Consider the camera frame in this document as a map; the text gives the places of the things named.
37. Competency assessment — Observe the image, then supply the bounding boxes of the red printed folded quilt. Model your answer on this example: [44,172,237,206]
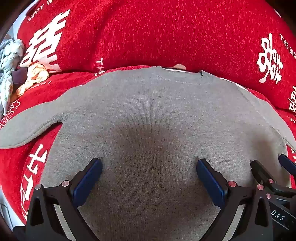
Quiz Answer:
[17,0,296,114]

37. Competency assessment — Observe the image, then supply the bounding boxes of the dark maroon cloth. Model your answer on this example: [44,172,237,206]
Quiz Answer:
[13,68,28,90]

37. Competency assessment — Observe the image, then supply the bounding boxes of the red printed bed sheet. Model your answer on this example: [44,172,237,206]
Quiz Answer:
[0,66,296,226]

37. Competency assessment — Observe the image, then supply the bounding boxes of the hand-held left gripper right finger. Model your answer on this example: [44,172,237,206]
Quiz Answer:
[196,159,275,241]

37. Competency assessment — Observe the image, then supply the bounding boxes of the grey knitted sweater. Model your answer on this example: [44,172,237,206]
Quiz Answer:
[0,66,292,241]

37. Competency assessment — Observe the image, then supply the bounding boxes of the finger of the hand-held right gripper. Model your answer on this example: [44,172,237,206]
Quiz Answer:
[278,154,296,177]
[251,160,277,193]

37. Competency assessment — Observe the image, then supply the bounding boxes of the yellow crumpled cloth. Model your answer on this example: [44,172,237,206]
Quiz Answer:
[16,64,49,96]

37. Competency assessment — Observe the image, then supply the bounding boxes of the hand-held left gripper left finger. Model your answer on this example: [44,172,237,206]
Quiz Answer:
[25,158,103,241]

